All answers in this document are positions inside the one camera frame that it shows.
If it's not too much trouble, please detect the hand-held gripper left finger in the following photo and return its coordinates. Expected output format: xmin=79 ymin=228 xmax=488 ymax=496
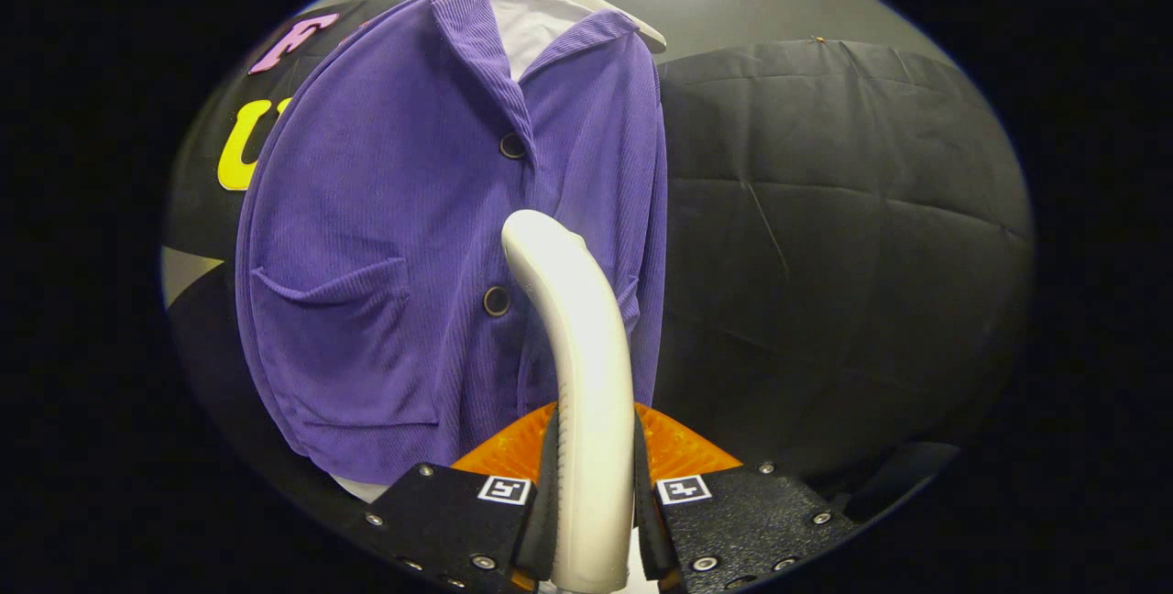
xmin=344 ymin=403 xmax=562 ymax=593

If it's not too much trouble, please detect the grey cabinet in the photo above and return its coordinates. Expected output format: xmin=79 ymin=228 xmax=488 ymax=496
xmin=162 ymin=247 xmax=349 ymax=522

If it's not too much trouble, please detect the purple corduroy jacket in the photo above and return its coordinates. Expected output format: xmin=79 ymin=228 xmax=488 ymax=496
xmin=235 ymin=0 xmax=670 ymax=487

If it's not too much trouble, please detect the white garment steamer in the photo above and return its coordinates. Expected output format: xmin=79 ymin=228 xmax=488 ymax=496
xmin=501 ymin=209 xmax=636 ymax=594

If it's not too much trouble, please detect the white mannequin torso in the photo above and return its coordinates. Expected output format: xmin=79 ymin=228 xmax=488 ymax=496
xmin=332 ymin=0 xmax=598 ymax=505

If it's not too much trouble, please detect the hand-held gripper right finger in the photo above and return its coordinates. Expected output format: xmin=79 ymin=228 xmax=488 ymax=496
xmin=632 ymin=403 xmax=861 ymax=593

